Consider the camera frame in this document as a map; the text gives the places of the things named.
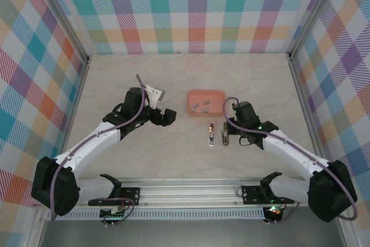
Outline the pink plastic tray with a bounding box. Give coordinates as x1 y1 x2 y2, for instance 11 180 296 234
186 89 225 117

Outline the aluminium side rail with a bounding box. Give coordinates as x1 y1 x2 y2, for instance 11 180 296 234
62 56 93 149
288 54 326 161

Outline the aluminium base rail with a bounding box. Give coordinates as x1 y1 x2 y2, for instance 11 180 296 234
123 179 268 208

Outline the perforated grey cable tray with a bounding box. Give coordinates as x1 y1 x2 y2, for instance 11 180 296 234
46 207 268 222

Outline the red wire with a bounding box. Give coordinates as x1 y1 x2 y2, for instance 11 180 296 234
117 197 137 211

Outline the aluminium frame post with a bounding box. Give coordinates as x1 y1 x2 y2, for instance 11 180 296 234
287 0 345 60
33 0 93 65

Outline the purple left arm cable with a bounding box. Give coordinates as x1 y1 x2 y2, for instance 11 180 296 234
50 73 145 222

